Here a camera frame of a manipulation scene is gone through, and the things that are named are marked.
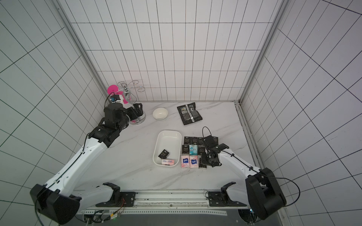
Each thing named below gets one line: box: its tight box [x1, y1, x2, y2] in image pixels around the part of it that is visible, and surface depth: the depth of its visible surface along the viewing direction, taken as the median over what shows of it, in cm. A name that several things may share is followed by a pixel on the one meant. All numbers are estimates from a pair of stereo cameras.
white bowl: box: [152, 107, 169, 121], surface depth 109 cm
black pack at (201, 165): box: [198, 162, 207, 170], surface depth 85 cm
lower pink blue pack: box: [161, 159, 175, 166], surface depth 83 cm
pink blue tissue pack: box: [181, 154, 190, 169], surface depth 85 cm
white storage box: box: [152, 129, 182, 167], surface depth 91 cm
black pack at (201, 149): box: [197, 145, 206, 156], surface depth 92 cm
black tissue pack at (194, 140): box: [190, 136, 198, 146], surface depth 97 cm
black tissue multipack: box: [176, 102, 203, 126], surface depth 112 cm
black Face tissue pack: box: [183, 136, 192, 145], surface depth 96 cm
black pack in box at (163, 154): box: [157, 149, 171, 160], surface depth 89 cm
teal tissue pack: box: [189, 144, 198, 156], surface depth 91 cm
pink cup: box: [107, 84, 129, 105], surface depth 89 cm
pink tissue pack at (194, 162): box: [189, 154, 199, 169], surface depth 86 cm
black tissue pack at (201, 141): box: [197, 137, 205, 146], surface depth 96 cm
